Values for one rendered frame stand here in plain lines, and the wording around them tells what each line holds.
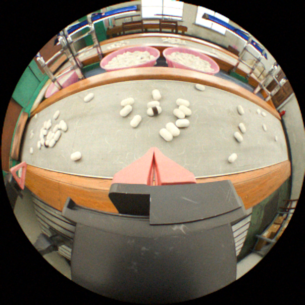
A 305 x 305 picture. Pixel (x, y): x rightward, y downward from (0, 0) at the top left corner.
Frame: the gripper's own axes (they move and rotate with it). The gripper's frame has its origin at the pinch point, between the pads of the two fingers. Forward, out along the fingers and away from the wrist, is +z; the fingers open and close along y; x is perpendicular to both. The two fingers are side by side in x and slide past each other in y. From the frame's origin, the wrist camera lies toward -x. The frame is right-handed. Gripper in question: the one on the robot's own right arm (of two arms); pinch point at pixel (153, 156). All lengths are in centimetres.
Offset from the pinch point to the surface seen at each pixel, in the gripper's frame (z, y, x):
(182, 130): 13.9, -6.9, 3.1
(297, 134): 56, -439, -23
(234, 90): 26.7, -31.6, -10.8
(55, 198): -2.6, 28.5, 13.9
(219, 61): 53, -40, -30
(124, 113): 15.7, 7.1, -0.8
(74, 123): 16.7, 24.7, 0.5
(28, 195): -6, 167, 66
